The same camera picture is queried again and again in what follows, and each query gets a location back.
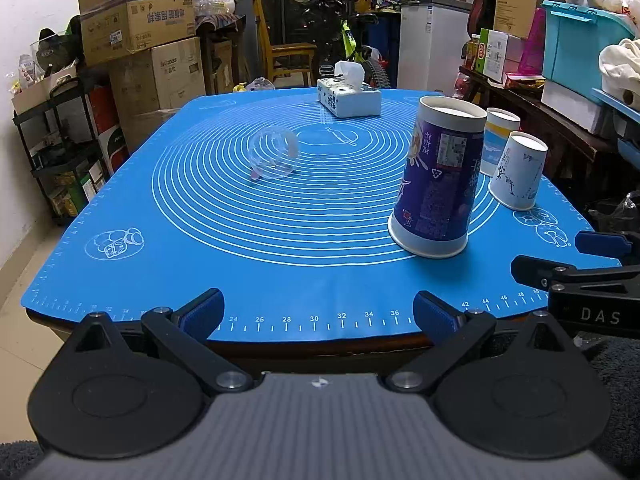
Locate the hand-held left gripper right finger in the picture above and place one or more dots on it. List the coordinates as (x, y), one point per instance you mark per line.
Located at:
(436, 316)

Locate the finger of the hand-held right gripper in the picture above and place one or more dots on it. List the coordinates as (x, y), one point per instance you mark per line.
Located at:
(537, 267)
(600, 244)

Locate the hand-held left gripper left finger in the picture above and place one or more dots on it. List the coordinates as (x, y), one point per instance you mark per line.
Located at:
(200, 314)

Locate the clear plastic cup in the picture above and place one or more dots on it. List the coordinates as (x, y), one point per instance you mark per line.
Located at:
(275, 156)

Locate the white paper cup blue print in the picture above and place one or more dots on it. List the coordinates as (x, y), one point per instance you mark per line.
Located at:
(517, 175)

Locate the tall purple paper cup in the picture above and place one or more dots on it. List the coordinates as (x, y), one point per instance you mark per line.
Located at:
(434, 195)

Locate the white paper cup yellow band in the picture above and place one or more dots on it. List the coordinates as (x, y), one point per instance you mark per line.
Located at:
(501, 127)

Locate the dark grey fleece cloth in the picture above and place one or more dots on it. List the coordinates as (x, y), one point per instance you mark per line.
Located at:
(620, 385)

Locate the blue silicone baking mat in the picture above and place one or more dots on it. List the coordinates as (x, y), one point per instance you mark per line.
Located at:
(300, 260)

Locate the dark wooden side table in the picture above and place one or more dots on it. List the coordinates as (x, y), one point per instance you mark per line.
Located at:
(545, 120)

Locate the white foam box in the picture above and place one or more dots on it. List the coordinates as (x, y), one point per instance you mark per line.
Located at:
(575, 105)

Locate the cream white cloth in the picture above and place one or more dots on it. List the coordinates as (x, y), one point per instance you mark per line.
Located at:
(620, 70)

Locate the teal plastic storage box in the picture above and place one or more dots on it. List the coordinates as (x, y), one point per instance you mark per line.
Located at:
(575, 45)

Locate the pink transparent bag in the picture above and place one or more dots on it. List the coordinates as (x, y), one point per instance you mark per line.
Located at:
(532, 50)

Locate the black shelf rack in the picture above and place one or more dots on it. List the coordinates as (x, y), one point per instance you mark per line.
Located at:
(60, 160)

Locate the green white carton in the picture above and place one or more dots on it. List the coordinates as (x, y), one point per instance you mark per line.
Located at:
(495, 55)

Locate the white blue tissue box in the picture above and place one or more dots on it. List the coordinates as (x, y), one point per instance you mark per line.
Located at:
(350, 101)

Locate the large plain cardboard box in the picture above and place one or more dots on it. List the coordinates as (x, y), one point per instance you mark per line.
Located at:
(160, 75)

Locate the white chest freezer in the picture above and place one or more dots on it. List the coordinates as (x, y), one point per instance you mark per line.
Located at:
(432, 45)

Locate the wooden chair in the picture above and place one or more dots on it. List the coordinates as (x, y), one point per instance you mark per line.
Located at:
(285, 55)

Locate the black green bicycle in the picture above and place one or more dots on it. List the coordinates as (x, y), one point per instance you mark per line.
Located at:
(350, 35)

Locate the open printed cardboard box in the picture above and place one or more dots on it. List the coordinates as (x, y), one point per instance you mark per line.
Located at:
(135, 20)

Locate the pack of clear bottles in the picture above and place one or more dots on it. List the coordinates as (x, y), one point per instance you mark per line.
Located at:
(215, 2)

